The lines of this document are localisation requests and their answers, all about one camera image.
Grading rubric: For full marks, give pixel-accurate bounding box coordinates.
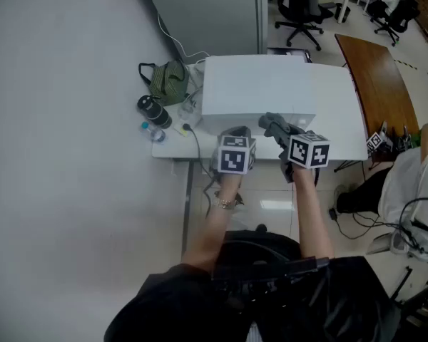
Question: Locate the white box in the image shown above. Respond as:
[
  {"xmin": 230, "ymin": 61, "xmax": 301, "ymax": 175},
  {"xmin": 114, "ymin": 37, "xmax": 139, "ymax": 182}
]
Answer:
[{"xmin": 200, "ymin": 55, "xmax": 318, "ymax": 137}]

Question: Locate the black water bottle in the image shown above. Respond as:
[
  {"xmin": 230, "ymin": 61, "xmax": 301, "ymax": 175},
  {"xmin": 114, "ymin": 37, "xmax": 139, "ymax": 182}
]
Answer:
[{"xmin": 136, "ymin": 94, "xmax": 173, "ymax": 130}]

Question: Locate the black waste bin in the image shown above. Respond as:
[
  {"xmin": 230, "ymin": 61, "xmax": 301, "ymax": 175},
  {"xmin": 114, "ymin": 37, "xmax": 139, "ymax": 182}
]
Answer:
[{"xmin": 335, "ymin": 1, "xmax": 352, "ymax": 24}]

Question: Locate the brown wooden table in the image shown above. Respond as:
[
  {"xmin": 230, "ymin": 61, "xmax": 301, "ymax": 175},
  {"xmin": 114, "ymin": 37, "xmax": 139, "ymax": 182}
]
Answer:
[{"xmin": 334, "ymin": 33, "xmax": 421, "ymax": 146}]

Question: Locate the black office chair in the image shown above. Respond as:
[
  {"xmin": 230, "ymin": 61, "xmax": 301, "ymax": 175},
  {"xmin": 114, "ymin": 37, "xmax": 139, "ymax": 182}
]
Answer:
[
  {"xmin": 370, "ymin": 0, "xmax": 422, "ymax": 48},
  {"xmin": 273, "ymin": 0, "xmax": 335, "ymax": 52}
]

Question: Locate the grey metal cabinet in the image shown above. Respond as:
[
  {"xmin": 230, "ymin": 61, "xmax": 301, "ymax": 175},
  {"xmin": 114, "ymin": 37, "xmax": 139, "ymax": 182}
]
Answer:
[{"xmin": 138, "ymin": 0, "xmax": 269, "ymax": 68}]

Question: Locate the black power cable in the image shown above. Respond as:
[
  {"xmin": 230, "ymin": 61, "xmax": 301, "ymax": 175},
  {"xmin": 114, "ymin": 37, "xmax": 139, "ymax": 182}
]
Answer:
[{"xmin": 181, "ymin": 123, "xmax": 215, "ymax": 219}]

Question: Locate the person's left forearm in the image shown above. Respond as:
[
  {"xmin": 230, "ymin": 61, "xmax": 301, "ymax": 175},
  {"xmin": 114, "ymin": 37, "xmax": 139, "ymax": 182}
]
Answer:
[{"xmin": 180, "ymin": 172, "xmax": 245, "ymax": 274}]

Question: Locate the gold wrist watch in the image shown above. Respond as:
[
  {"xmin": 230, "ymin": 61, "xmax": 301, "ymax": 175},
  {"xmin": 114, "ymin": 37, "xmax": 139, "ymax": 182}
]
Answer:
[{"xmin": 213, "ymin": 197, "xmax": 238, "ymax": 212}]

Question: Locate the person's black shirt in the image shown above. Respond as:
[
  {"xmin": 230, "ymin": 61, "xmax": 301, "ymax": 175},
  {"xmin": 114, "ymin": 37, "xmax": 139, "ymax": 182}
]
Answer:
[{"xmin": 103, "ymin": 224, "xmax": 403, "ymax": 342}]

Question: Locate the green striped bag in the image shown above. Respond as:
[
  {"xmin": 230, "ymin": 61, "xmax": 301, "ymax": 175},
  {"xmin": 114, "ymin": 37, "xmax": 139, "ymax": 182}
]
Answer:
[{"xmin": 138, "ymin": 60, "xmax": 191, "ymax": 107}]

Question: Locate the black stool seat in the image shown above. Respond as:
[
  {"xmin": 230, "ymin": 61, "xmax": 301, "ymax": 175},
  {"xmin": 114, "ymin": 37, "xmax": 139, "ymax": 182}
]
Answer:
[{"xmin": 267, "ymin": 48, "xmax": 313, "ymax": 64}]

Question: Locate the black floor cable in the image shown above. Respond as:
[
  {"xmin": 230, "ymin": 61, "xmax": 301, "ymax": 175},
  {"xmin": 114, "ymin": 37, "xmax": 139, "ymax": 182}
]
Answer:
[{"xmin": 327, "ymin": 183, "xmax": 394, "ymax": 241}]

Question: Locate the person's right forearm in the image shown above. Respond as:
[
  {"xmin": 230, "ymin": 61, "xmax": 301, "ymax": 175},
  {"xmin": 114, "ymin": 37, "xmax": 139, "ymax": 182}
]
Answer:
[{"xmin": 291, "ymin": 166, "xmax": 335, "ymax": 260}]

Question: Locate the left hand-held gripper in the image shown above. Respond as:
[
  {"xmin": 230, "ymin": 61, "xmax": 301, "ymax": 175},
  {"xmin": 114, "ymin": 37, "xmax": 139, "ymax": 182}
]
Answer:
[{"xmin": 209, "ymin": 125, "xmax": 258, "ymax": 178}]

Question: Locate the green plant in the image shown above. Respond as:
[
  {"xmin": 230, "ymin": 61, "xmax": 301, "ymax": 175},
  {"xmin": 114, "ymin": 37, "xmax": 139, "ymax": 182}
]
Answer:
[{"xmin": 411, "ymin": 126, "xmax": 424, "ymax": 150}]

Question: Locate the white cable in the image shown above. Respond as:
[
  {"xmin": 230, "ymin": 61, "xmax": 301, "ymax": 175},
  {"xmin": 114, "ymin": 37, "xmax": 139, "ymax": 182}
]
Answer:
[{"xmin": 156, "ymin": 11, "xmax": 212, "ymax": 71}]

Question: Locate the clear bottle with blue cap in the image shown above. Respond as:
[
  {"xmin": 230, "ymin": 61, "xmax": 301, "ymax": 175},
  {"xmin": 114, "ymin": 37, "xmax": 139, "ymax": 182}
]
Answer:
[{"xmin": 139, "ymin": 120, "xmax": 168, "ymax": 145}]

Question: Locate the grey wiping cloth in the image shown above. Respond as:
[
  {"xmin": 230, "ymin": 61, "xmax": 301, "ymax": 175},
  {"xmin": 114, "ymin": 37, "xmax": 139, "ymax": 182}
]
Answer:
[{"xmin": 258, "ymin": 111, "xmax": 290, "ymax": 138}]

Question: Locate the black chest harness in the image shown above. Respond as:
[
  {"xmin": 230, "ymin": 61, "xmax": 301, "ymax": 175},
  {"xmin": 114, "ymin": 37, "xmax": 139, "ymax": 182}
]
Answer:
[{"xmin": 209, "ymin": 238, "xmax": 332, "ymax": 314}]

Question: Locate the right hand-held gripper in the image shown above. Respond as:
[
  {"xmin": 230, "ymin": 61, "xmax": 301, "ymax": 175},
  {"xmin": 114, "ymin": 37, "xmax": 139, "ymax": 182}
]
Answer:
[{"xmin": 272, "ymin": 121, "xmax": 331, "ymax": 185}]

